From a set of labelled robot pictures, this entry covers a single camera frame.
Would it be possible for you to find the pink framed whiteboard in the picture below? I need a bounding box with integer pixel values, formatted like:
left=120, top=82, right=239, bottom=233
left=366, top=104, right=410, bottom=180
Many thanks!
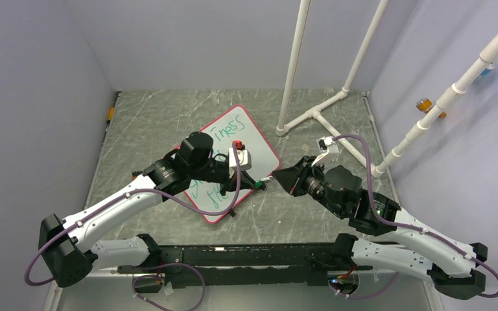
left=184, top=105, right=281, bottom=212

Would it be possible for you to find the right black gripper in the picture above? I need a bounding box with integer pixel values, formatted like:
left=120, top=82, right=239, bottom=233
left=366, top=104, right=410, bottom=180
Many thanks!
left=272, top=155, right=345, bottom=217

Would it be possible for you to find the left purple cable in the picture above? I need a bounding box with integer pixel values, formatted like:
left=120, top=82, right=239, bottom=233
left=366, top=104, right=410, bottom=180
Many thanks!
left=24, top=146, right=243, bottom=311

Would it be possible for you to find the orange wall knob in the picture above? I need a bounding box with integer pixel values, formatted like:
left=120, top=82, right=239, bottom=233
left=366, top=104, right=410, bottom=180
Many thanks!
left=416, top=98, right=433, bottom=114

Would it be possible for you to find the blue wall knob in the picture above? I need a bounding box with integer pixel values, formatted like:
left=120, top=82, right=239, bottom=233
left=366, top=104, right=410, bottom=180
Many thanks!
left=480, top=63, right=495, bottom=76

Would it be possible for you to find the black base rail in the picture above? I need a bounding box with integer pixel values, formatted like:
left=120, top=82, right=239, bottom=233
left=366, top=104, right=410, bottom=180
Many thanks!
left=117, top=242, right=371, bottom=288

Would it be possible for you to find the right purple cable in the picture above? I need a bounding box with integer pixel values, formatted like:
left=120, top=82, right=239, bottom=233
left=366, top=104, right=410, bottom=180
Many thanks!
left=328, top=134, right=498, bottom=301

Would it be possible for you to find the purple cable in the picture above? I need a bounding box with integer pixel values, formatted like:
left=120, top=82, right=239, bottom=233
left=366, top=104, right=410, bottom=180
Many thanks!
left=24, top=146, right=243, bottom=311
left=328, top=134, right=498, bottom=301

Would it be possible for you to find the white diagonal pipe rail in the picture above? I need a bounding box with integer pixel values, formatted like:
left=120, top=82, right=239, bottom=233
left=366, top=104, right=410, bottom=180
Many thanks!
left=373, top=34, right=498, bottom=177

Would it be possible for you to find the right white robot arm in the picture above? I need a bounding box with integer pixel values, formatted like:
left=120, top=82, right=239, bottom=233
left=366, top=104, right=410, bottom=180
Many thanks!
left=272, top=156, right=487, bottom=300

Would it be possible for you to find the white PVC pipe frame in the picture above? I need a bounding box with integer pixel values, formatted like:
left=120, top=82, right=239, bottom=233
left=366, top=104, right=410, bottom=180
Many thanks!
left=275, top=0, right=391, bottom=178

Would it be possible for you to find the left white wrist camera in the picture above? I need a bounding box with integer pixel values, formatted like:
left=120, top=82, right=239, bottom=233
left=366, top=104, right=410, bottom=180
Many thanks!
left=228, top=140, right=252, bottom=177

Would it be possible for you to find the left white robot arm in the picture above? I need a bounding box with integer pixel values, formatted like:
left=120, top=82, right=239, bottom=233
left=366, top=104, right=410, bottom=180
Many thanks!
left=36, top=132, right=257, bottom=288

